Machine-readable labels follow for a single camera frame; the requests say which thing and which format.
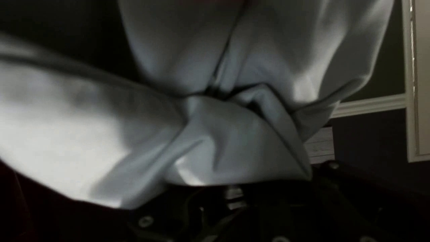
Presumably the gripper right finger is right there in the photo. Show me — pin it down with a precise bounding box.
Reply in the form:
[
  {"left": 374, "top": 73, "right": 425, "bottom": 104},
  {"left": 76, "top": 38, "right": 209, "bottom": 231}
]
[{"left": 250, "top": 161, "right": 398, "bottom": 242}]

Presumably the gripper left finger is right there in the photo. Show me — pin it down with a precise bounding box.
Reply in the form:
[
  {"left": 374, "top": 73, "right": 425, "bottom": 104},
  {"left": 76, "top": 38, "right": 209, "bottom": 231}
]
[{"left": 126, "top": 184, "right": 247, "bottom": 242}]

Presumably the grey pillow case cover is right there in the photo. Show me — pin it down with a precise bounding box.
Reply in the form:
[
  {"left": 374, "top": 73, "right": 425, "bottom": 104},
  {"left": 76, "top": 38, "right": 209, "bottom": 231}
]
[{"left": 0, "top": 0, "right": 394, "bottom": 210}]

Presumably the white wall moulding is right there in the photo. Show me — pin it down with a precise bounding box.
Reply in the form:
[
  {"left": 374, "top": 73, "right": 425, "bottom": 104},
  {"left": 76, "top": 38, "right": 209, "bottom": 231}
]
[{"left": 331, "top": 93, "right": 407, "bottom": 119}]

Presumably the white door frame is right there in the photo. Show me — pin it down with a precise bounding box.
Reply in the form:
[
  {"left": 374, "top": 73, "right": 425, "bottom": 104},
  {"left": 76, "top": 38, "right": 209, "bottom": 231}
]
[{"left": 401, "top": 0, "right": 430, "bottom": 163}]

